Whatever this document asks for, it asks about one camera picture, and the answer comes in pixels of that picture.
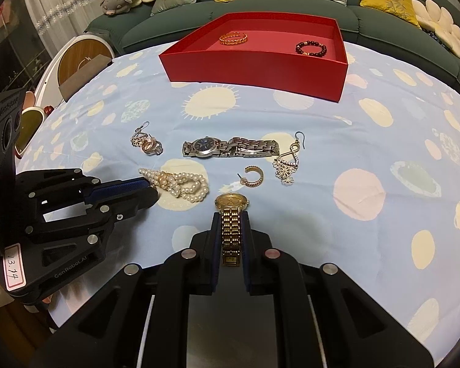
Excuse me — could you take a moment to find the silver flower earring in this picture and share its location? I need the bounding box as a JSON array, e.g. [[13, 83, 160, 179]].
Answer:
[[130, 121, 152, 148]]

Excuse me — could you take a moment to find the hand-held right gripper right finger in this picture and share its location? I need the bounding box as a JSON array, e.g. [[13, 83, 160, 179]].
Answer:
[[242, 212, 435, 368]]

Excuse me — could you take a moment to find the white device with wooden disc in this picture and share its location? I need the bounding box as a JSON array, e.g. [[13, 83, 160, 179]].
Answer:
[[34, 34, 116, 113]]

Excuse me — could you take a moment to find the white flower cushion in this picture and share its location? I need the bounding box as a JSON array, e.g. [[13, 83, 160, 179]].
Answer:
[[411, 0, 460, 70]]

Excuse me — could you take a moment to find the red cardboard box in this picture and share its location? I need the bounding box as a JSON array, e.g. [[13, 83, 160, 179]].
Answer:
[[159, 12, 349, 103]]

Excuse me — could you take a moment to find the gold wristwatch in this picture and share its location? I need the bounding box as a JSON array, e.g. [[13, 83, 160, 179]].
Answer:
[[215, 193, 250, 267]]

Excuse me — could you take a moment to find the silver wristwatch with blue dial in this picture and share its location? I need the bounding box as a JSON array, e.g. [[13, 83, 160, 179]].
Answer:
[[182, 136, 280, 159]]

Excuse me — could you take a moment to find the flower dangle earring with loop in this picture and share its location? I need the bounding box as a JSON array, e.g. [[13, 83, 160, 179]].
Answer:
[[273, 131, 305, 186]]

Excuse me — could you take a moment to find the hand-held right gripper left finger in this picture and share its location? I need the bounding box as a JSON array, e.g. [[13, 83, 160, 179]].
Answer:
[[29, 213, 221, 368]]

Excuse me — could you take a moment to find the round white rimmed object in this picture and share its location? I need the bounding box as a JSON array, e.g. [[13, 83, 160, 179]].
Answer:
[[15, 91, 55, 161]]

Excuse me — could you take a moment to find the gold chain bracelet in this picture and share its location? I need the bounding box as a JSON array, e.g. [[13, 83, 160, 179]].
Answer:
[[219, 32, 248, 46]]

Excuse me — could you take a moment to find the white sheer curtain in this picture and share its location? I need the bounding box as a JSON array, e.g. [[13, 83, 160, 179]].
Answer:
[[21, 0, 104, 60]]

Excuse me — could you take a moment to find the green sofa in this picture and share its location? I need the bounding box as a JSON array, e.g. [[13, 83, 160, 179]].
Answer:
[[85, 0, 460, 109]]

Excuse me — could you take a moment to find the dark red bead bracelet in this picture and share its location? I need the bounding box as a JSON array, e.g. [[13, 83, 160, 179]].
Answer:
[[295, 41, 328, 56]]

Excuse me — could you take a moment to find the gold hoop earring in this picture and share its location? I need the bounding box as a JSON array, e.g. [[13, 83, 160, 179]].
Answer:
[[238, 166, 264, 188]]

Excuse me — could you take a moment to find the pearl bracelet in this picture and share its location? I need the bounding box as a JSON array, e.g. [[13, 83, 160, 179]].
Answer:
[[139, 167, 210, 203]]

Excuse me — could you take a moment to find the rose gold ring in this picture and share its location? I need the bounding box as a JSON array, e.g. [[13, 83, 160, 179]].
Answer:
[[142, 137, 165, 156]]

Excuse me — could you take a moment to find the dark blue cloth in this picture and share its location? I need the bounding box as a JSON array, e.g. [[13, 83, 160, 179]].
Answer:
[[422, 27, 445, 44]]

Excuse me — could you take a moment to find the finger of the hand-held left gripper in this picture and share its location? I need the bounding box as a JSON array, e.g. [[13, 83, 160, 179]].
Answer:
[[24, 187, 160, 247], [16, 168, 155, 205]]

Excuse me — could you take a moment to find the brown cardboard sheet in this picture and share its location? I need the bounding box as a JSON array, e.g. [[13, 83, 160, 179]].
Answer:
[[59, 56, 113, 102]]

